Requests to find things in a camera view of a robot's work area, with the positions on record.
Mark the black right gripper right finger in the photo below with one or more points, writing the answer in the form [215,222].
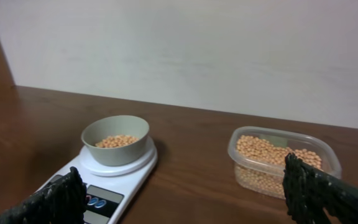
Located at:
[312,195]

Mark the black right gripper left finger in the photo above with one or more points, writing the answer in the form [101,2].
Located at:
[60,202]

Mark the white digital kitchen scale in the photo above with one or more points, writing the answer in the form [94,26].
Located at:
[110,189]

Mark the grey round bowl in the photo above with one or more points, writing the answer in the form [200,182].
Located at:
[116,125]

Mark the soybeans in grey bowl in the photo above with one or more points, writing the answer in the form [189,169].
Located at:
[116,141]

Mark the pile of soybeans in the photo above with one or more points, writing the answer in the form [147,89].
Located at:
[263,164]

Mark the clear plastic container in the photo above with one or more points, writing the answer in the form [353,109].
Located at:
[330,162]

